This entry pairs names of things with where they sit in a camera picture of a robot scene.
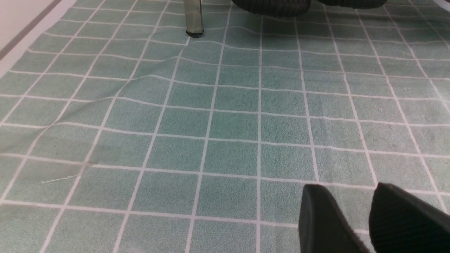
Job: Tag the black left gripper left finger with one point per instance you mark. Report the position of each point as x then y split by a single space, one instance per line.
322 226

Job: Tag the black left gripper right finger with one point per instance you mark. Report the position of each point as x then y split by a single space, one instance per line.
400 222

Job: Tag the metal shoe rack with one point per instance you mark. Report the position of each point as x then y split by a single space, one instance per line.
193 18

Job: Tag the green checkered tablecloth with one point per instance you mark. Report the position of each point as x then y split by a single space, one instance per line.
120 133

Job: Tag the black boot left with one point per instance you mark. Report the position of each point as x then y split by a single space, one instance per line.
274 8

